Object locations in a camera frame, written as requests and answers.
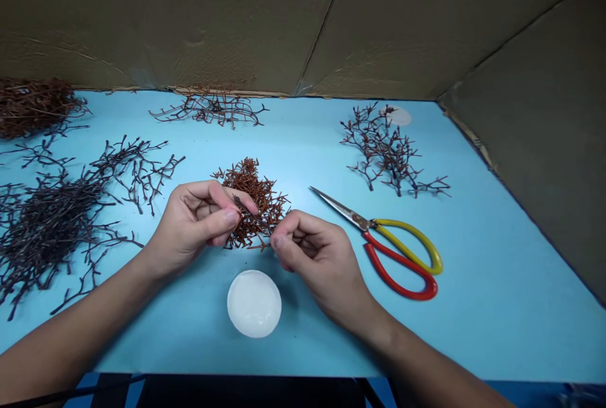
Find person's left hand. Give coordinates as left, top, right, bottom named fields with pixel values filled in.
left=143, top=179, right=261, bottom=279

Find person's right hand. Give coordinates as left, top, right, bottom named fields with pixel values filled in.
left=270, top=210, right=377, bottom=331

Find single dark plastic twig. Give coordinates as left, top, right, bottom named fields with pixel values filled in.
left=230, top=193, right=280, bottom=238

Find pile of short brown twig pieces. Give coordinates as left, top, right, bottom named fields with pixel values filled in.
left=210, top=157, right=290, bottom=251

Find white oval dish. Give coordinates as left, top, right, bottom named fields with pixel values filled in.
left=227, top=269, right=283, bottom=339

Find flat brown branch sprays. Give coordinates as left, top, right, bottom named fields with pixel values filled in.
left=149, top=87, right=270, bottom=130

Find cluster of dark red branches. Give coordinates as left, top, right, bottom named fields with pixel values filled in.
left=340, top=102, right=451, bottom=199

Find heap of dark grey branches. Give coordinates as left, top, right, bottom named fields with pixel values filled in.
left=0, top=135, right=186, bottom=323

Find white round lid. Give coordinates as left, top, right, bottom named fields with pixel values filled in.
left=378, top=105, right=413, bottom=127

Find heap of reddish brown branches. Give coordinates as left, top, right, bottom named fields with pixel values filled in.
left=0, top=77, right=92, bottom=140

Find brown cardboard screen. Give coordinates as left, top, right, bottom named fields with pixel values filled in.
left=0, top=0, right=606, bottom=309

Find red and yellow handled scissors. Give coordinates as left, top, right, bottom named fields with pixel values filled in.
left=309, top=185, right=444, bottom=301

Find black cable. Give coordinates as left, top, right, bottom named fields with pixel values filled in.
left=0, top=373, right=148, bottom=408

